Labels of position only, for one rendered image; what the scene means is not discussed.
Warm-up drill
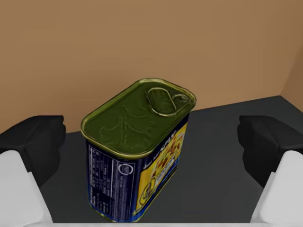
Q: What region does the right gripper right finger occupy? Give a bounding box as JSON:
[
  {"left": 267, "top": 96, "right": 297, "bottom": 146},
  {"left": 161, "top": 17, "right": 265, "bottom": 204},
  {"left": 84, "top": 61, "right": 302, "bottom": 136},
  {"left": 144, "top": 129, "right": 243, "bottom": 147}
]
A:
[{"left": 237, "top": 115, "right": 303, "bottom": 224}]

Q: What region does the tall board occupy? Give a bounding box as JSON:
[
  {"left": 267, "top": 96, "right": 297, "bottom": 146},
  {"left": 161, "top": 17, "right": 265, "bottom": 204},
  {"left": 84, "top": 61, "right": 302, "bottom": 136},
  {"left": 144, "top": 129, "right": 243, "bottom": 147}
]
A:
[{"left": 0, "top": 0, "right": 303, "bottom": 135}]

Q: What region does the green and blue rectangular can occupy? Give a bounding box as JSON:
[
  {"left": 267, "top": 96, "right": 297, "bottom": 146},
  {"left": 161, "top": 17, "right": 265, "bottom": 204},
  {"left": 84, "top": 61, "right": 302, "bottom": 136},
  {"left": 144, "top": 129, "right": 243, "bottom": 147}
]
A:
[{"left": 80, "top": 78, "right": 197, "bottom": 223}]

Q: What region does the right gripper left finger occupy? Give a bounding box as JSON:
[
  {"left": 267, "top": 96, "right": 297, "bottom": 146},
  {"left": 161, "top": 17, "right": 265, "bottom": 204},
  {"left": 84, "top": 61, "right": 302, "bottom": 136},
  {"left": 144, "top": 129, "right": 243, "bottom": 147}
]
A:
[{"left": 0, "top": 115, "right": 67, "bottom": 224}]

